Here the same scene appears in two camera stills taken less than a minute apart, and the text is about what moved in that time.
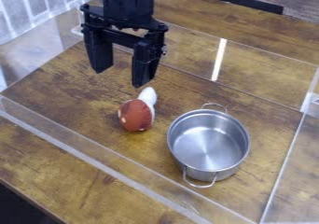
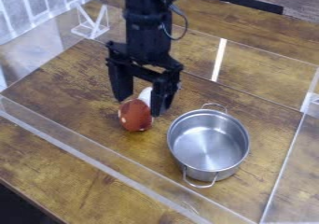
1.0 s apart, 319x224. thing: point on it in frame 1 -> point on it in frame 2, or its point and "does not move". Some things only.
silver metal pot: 209,141 does not move
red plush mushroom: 137,112 does not move
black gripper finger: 101,47 -> 122,76
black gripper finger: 146,60 -> 163,91
